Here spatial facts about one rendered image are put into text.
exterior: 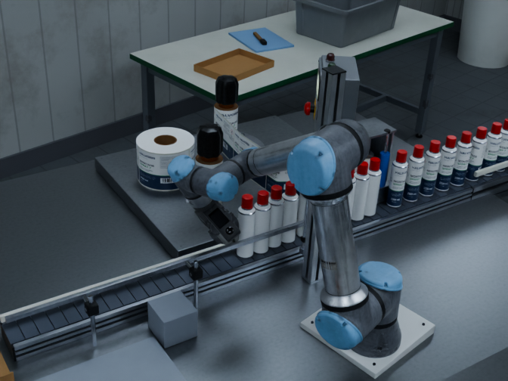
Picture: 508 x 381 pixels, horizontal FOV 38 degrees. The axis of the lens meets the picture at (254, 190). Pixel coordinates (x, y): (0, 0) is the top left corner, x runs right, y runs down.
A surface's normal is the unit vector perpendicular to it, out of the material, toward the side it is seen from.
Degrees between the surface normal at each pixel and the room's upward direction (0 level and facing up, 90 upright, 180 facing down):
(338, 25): 95
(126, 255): 0
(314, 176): 85
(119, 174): 0
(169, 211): 0
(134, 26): 90
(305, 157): 86
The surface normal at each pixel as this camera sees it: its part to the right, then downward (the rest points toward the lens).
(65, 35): 0.69, 0.40
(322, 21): -0.68, 0.43
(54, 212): 0.04, -0.86
